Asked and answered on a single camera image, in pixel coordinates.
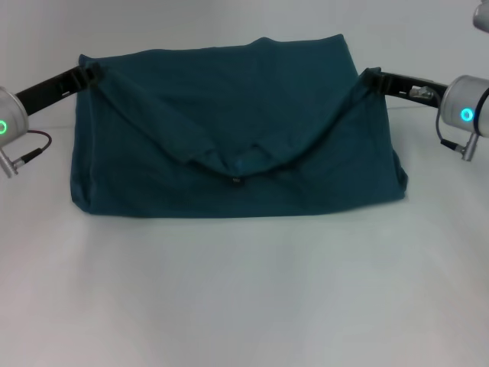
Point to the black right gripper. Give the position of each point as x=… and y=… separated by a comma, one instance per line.
x=412, y=88

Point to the teal FREE print T-shirt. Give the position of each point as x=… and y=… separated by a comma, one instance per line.
x=237, y=122

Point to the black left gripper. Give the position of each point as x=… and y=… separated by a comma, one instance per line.
x=49, y=89

